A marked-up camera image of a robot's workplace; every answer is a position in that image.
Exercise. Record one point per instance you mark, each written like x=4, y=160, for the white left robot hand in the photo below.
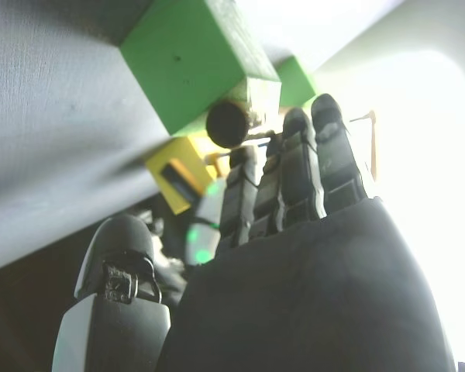
x=294, y=290

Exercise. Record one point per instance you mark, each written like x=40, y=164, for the brown wooden dowel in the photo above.
x=226, y=124

